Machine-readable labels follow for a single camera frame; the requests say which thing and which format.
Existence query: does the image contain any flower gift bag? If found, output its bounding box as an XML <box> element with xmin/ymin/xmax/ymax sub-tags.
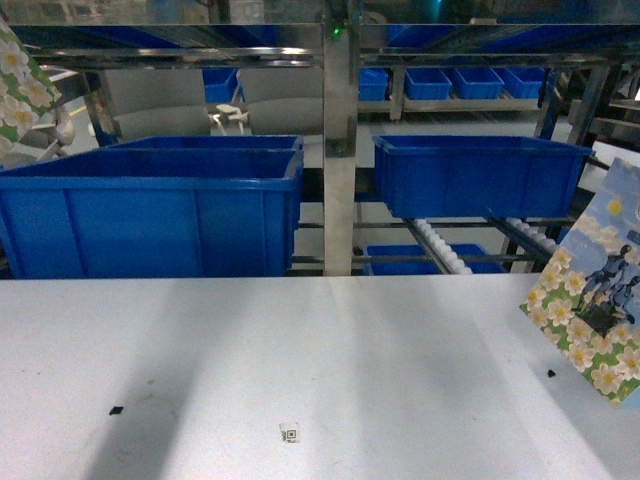
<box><xmin>0</xmin><ymin>20</ymin><xmax>61</xmax><ymax>159</ymax></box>
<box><xmin>520</xmin><ymin>159</ymin><xmax>639</xmax><ymax>408</ymax></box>

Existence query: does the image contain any blue bin front left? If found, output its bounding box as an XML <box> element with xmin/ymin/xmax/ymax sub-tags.
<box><xmin>1</xmin><ymin>149</ymin><xmax>303</xmax><ymax>279</ymax></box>

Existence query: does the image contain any stainless steel flow rack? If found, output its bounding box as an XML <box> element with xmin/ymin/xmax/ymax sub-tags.
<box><xmin>1</xmin><ymin>1</ymin><xmax>639</xmax><ymax>276</ymax></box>

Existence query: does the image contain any small QR code sticker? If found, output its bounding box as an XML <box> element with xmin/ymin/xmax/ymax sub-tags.
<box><xmin>279</xmin><ymin>422</ymin><xmax>301</xmax><ymax>444</ymax></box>

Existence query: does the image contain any grey office chair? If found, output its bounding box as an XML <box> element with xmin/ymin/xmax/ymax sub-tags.
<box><xmin>20</xmin><ymin>106</ymin><xmax>75</xmax><ymax>160</ymax></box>

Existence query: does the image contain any blue bin right of post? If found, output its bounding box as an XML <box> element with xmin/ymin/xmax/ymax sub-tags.
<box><xmin>373</xmin><ymin>135</ymin><xmax>592</xmax><ymax>218</ymax></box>

